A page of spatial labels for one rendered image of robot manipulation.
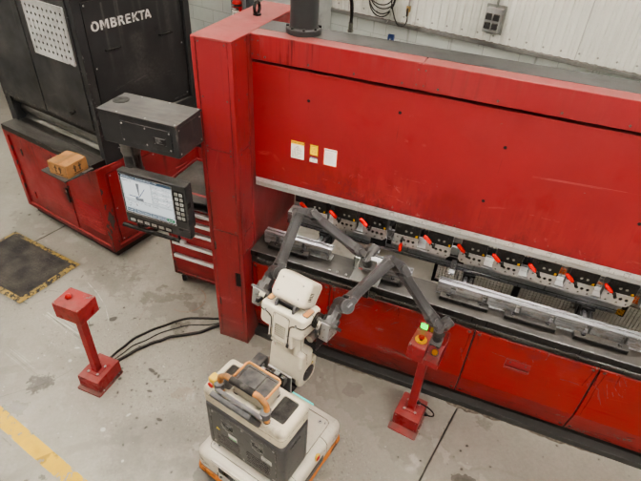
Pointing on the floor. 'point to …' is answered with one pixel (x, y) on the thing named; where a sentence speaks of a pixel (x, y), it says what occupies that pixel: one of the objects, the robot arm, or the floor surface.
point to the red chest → (203, 261)
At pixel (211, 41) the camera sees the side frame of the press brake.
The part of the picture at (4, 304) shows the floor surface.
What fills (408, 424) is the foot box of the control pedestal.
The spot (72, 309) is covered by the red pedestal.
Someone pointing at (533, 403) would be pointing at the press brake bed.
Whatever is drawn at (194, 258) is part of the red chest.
